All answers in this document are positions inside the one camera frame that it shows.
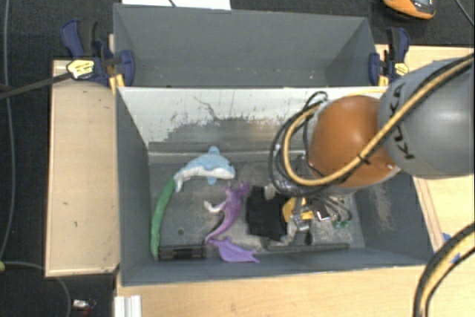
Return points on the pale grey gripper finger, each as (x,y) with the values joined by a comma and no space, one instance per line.
(300,224)

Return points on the yellow small object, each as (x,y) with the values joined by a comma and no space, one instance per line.
(289,209)

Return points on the purple toy dragon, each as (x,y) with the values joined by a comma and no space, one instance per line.
(233,208)

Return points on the small white curved piece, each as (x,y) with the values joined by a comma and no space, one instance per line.
(213,207)

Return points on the blue and white toy dolphin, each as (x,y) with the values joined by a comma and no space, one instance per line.
(208,169)

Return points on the black folded tool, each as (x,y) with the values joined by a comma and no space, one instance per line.
(182,253)

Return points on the green toy snake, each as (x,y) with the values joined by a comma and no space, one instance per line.
(160,211)

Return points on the grey metal bin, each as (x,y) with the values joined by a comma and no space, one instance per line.
(237,48)

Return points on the pale wood board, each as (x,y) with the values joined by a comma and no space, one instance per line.
(81,167)

